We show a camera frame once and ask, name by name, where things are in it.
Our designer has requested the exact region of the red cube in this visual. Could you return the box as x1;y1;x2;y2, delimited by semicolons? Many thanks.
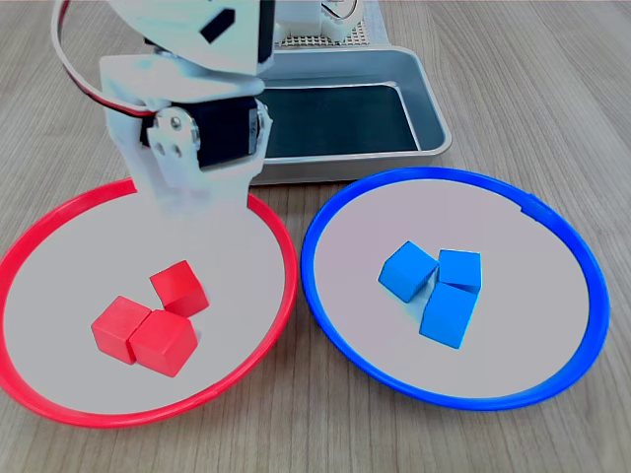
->
91;295;152;366
127;308;199;378
149;259;210;319

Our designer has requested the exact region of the black mat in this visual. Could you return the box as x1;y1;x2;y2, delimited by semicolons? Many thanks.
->
255;82;421;162

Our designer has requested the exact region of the red-rimmed white plate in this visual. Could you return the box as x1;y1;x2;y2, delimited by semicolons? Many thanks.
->
0;176;299;429

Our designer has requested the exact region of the pale perforated plate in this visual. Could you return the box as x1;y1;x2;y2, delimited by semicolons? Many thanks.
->
272;18;389;50

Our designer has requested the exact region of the blue cube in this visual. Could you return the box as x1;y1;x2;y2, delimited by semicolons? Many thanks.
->
437;248;482;296
378;239;440;304
418;282;478;350

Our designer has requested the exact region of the steel tray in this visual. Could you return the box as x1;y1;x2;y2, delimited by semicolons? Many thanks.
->
249;45;454;186

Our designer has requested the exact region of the blue-rimmed white plate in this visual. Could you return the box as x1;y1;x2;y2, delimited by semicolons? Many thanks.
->
300;167;611;412

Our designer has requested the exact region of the red black white cable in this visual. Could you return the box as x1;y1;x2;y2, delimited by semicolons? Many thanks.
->
50;0;155;119

